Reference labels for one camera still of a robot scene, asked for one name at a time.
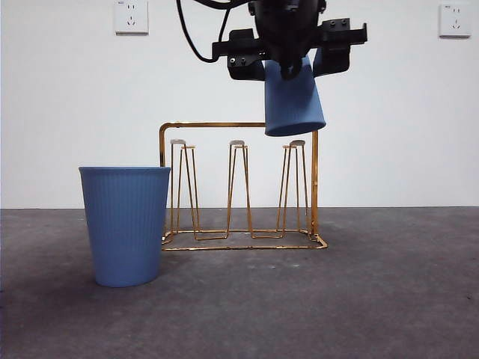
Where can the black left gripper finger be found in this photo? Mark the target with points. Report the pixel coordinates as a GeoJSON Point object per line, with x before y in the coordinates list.
{"type": "Point", "coordinates": [245, 69]}

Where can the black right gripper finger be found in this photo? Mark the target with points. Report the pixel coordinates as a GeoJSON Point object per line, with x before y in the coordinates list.
{"type": "Point", "coordinates": [333, 58]}

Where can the blue ribbed plastic cup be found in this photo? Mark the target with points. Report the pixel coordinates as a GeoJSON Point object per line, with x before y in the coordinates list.
{"type": "Point", "coordinates": [125, 224]}
{"type": "Point", "coordinates": [292, 104]}

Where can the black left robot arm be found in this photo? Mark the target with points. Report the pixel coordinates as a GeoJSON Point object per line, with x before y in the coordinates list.
{"type": "Point", "coordinates": [284, 30]}

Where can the white wall socket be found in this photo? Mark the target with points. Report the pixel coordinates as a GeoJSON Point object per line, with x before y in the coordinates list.
{"type": "Point", "coordinates": [454, 20]}
{"type": "Point", "coordinates": [131, 16]}

